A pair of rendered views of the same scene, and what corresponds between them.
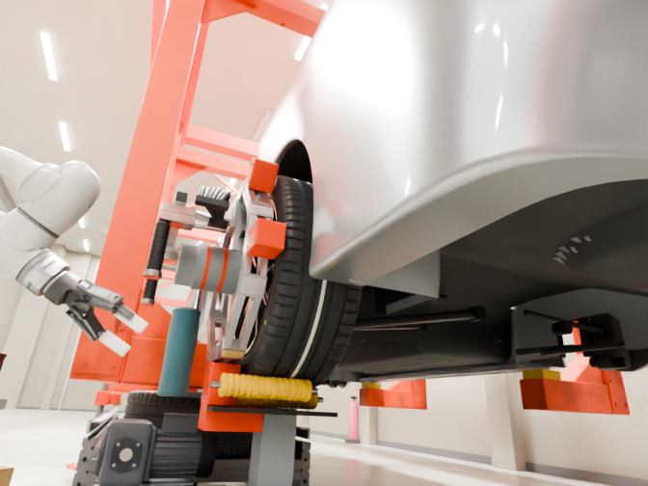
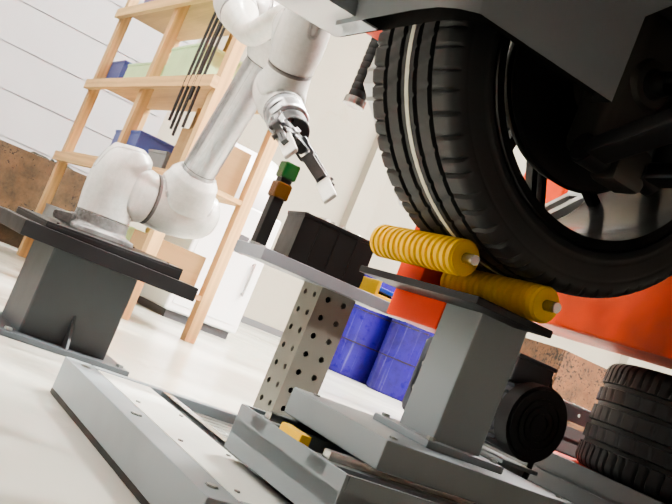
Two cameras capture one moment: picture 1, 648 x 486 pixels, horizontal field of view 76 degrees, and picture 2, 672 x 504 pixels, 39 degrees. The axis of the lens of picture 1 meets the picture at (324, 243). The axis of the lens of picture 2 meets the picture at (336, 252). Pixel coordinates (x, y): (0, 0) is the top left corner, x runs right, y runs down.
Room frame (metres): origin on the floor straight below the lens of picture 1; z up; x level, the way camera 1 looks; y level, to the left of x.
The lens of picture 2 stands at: (0.88, -1.38, 0.33)
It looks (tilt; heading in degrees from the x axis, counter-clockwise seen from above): 4 degrees up; 84
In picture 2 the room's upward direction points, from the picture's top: 22 degrees clockwise
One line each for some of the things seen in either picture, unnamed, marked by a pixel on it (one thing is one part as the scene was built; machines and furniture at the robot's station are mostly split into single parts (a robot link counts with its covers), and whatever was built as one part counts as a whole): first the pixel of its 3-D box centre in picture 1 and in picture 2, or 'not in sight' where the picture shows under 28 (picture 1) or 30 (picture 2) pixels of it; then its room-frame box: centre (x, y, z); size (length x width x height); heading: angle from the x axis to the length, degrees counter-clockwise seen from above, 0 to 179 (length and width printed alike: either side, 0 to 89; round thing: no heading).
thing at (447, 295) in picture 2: (270, 411); (448, 299); (1.24, 0.13, 0.45); 0.34 x 0.16 x 0.01; 113
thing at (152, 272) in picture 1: (158, 248); (368, 69); (0.99, 0.42, 0.83); 0.04 x 0.04 x 0.16
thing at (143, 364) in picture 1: (201, 342); (651, 272); (1.70, 0.48, 0.69); 0.52 x 0.17 x 0.35; 113
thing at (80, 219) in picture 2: not in sight; (92, 223); (0.50, 1.36, 0.35); 0.22 x 0.18 x 0.06; 21
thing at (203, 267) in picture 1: (212, 268); not in sight; (1.21, 0.34, 0.85); 0.21 x 0.14 x 0.14; 113
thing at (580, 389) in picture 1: (562, 379); not in sight; (2.49, -1.43, 0.69); 0.52 x 0.17 x 0.35; 113
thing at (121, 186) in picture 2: not in sight; (120, 181); (0.52, 1.37, 0.49); 0.18 x 0.16 x 0.22; 25
